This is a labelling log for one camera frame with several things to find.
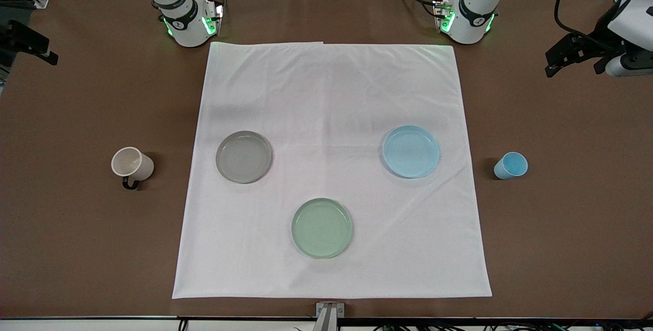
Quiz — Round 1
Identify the blue cup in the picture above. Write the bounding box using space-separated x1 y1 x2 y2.
493 151 529 180

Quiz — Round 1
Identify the blue plate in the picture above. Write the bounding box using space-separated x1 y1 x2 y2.
382 125 441 179

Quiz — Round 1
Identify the gray plate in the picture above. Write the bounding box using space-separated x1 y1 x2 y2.
215 130 273 184

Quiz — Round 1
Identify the green plate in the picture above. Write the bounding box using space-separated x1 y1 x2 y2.
291 198 354 259

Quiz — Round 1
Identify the white table cloth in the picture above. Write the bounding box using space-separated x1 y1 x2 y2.
172 41 493 300

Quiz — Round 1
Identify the thick black cable loop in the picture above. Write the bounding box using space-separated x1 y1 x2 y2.
554 0 615 46

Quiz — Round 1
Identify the white mug with black handle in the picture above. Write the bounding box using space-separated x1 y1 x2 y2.
111 146 155 190

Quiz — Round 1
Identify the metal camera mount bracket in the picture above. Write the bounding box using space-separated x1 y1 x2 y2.
315 302 345 331

